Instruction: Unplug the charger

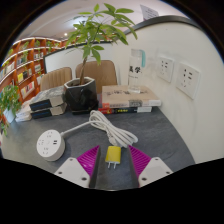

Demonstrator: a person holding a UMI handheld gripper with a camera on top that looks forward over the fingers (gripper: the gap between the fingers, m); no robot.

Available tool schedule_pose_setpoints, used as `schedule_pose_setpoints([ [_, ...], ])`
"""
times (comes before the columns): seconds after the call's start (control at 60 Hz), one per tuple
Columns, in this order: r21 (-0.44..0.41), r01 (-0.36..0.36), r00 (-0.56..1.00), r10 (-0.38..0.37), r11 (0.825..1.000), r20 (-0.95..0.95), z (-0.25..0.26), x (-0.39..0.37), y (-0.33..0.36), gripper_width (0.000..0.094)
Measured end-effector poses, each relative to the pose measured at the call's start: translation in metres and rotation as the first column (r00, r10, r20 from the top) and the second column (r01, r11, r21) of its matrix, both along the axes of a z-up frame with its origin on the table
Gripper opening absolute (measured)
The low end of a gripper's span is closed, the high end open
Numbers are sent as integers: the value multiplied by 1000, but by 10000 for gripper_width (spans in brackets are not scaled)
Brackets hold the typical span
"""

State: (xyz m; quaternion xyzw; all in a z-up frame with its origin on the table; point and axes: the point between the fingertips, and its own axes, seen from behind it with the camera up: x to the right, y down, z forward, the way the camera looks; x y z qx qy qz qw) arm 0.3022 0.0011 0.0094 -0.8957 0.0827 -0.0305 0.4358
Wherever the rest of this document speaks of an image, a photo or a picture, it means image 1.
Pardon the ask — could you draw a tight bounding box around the brown padded chair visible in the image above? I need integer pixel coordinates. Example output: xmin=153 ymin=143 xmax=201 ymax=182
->
xmin=75 ymin=59 xmax=119 ymax=87
xmin=39 ymin=66 xmax=74 ymax=93

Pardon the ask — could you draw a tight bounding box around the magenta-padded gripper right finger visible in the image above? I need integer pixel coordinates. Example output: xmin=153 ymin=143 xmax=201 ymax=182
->
xmin=127 ymin=144 xmax=174 ymax=188

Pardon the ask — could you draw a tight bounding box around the orange bookshelf unit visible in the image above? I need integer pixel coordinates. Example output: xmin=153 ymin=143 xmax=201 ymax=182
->
xmin=0 ymin=37 xmax=68 ymax=112

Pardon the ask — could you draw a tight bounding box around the white wall socket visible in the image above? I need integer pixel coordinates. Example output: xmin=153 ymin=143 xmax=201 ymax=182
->
xmin=156 ymin=55 xmax=175 ymax=84
xmin=175 ymin=61 xmax=202 ymax=100

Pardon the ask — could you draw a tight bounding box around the white partition board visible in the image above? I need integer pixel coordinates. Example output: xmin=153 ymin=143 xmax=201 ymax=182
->
xmin=43 ymin=46 xmax=88 ymax=84

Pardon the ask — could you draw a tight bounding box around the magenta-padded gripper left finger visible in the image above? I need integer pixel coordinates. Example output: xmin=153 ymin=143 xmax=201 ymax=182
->
xmin=53 ymin=144 xmax=102 ymax=190

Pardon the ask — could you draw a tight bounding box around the red and white book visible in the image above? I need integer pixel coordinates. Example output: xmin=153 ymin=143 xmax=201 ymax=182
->
xmin=98 ymin=102 xmax=154 ymax=116

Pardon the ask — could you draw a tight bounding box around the white paper sign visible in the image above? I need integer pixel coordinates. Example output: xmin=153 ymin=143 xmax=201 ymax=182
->
xmin=139 ymin=3 xmax=160 ymax=21

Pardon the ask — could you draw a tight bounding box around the round white power strip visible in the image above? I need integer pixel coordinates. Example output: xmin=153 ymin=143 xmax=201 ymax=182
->
xmin=35 ymin=129 xmax=67 ymax=163

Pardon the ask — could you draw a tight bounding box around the stack of white books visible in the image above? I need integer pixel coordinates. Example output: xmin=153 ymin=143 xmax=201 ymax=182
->
xmin=14 ymin=99 xmax=34 ymax=123

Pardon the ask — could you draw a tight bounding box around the clear bottle with teal strap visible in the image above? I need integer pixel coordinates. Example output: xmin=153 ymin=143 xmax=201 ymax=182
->
xmin=128 ymin=48 xmax=147 ymax=94

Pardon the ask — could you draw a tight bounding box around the grey-covered dark blue book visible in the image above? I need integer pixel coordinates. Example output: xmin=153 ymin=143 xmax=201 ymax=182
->
xmin=30 ymin=103 xmax=68 ymax=120
xmin=29 ymin=85 xmax=66 ymax=112

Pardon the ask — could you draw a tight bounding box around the thick beige book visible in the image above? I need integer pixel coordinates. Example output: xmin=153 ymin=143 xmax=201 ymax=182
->
xmin=100 ymin=84 xmax=162 ymax=110

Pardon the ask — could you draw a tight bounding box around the small plant in white pot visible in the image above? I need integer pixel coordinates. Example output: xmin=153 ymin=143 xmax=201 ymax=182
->
xmin=0 ymin=84 xmax=23 ymax=136

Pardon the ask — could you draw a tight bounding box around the tall plant in black pot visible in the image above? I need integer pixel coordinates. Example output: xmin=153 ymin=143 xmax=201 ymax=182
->
xmin=63 ymin=3 xmax=138 ymax=113

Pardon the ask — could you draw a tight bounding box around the white power strip cable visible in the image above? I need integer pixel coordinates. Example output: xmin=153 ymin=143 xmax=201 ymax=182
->
xmin=59 ymin=109 xmax=139 ymax=149

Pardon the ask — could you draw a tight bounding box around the yellow charger block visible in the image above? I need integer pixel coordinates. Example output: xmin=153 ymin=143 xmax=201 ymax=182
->
xmin=104 ymin=145 xmax=122 ymax=170

